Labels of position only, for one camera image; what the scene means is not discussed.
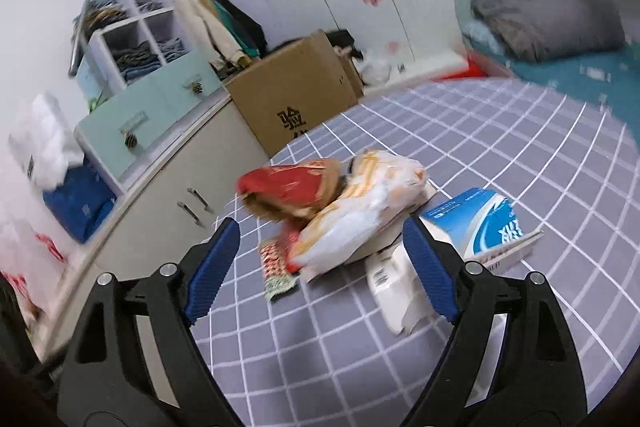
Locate teal drawer unit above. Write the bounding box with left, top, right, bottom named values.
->
left=74, top=49, right=223, bottom=195

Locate small red wrapper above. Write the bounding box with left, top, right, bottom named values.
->
left=257, top=239, right=301, bottom=303

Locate light folded jeans stack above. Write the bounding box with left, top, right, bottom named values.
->
left=159, top=37, right=186, bottom=58

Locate white paper shopping bag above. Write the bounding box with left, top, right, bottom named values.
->
left=7, top=94, right=86, bottom=188

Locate red brown snack packet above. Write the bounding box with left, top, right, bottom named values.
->
left=236, top=158, right=346, bottom=222

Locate white orange plastic packet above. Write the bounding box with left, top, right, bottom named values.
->
left=289, top=150, right=428, bottom=273

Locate pile of folded clothes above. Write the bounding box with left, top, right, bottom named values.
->
left=72, top=0, right=128, bottom=38

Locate dark folded jeans stack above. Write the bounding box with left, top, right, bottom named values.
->
left=110, top=41, right=163, bottom=78

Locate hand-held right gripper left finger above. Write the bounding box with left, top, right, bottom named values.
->
left=56, top=216, right=247, bottom=427

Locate red box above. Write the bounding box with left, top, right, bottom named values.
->
left=435, top=59, right=511, bottom=84

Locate white red printed plastic bag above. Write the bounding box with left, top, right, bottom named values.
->
left=0, top=227, right=68, bottom=308

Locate cream hanging jacket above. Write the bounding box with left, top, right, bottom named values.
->
left=172, top=0, right=251, bottom=68

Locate blue woven bag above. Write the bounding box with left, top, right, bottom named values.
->
left=42, top=159, right=118, bottom=244

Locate small cardboard box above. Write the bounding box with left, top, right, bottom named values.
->
left=327, top=32, right=366, bottom=98

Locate small white plastic bag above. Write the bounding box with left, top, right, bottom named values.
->
left=357, top=49, right=393, bottom=88

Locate blue white carton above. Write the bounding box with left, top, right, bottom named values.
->
left=419, top=188, right=545, bottom=270

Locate grey duvet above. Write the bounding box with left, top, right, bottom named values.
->
left=472, top=0, right=627, bottom=62

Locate long white cabinet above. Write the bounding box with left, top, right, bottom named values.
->
left=40, top=97, right=273, bottom=358

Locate white platform board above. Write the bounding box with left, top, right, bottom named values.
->
left=400, top=51, right=471, bottom=80

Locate grey checked tablecloth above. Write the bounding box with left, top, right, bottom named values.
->
left=192, top=77, right=636, bottom=427

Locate black clothes heap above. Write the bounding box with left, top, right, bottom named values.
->
left=275, top=29, right=361, bottom=58

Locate black hanging jacket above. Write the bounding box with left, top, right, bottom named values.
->
left=207, top=0, right=268, bottom=58

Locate white tissue packet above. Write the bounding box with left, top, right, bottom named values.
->
left=364, top=242, right=441, bottom=337

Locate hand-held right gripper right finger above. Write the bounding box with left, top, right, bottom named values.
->
left=399, top=214, right=590, bottom=427

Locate green hanging jacket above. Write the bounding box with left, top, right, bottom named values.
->
left=207, top=0, right=256, bottom=52

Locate teal printed bedsheet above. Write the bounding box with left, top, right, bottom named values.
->
left=460, top=19, right=640, bottom=128

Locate large cardboard box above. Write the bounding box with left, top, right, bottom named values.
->
left=224, top=30, right=358, bottom=158

